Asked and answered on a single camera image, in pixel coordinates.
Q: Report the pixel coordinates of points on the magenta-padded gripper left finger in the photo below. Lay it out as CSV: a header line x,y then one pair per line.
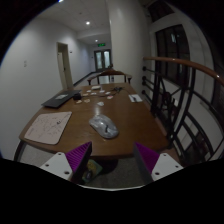
x,y
60,164

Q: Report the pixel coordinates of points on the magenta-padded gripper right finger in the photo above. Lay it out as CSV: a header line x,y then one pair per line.
x,y
165,165

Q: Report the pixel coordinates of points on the white marble-print mouse pad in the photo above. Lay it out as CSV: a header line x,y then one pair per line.
x,y
48,127

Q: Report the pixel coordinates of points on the colourful booklet on floor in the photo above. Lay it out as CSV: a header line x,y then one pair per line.
x,y
92,170

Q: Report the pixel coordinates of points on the small beige piece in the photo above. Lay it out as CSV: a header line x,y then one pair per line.
x,y
79,101
86,100

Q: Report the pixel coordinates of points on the black closed laptop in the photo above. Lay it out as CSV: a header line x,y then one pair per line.
x,y
60,98

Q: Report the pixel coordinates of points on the small black box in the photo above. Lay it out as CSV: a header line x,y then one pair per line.
x,y
77,96

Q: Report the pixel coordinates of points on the white notepad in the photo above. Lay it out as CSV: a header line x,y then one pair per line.
x,y
136,98

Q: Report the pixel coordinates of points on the small white crumpled piece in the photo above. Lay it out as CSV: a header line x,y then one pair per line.
x,y
100,103

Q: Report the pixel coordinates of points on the dark pen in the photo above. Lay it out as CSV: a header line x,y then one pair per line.
x,y
133,98

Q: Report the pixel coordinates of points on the white flat card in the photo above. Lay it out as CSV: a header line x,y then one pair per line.
x,y
96,87

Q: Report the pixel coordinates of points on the open side door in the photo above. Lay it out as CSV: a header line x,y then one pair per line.
x,y
62,66

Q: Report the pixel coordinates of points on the black railing with wooden handrail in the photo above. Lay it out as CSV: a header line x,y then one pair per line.
x,y
186,63

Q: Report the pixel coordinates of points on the wooden armchair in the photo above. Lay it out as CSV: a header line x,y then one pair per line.
x,y
110,72

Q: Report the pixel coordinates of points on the dark framed window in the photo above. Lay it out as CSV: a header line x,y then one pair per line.
x,y
171,53

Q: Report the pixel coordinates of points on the glass double door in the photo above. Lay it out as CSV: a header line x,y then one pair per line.
x,y
102,60

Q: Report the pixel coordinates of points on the green exit sign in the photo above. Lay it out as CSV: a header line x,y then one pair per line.
x,y
101,44

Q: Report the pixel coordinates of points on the round ceiling light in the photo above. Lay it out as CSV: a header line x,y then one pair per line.
x,y
87,23
60,1

